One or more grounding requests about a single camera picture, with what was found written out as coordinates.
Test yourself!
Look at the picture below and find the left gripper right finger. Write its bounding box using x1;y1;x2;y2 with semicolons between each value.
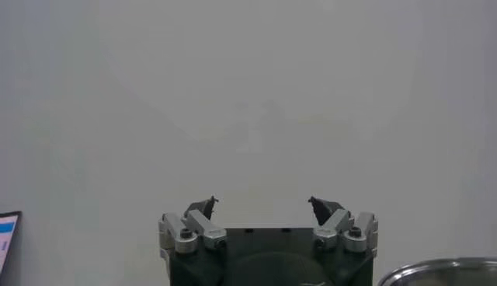
308;196;380;253

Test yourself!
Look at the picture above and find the steel perforated steamer pot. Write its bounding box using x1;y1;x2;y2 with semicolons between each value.
377;256;497;286

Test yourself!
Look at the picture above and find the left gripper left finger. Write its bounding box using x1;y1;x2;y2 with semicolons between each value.
158;195;228;256

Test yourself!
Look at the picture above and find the open laptop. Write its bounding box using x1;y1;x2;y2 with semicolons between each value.
0;211;23;277

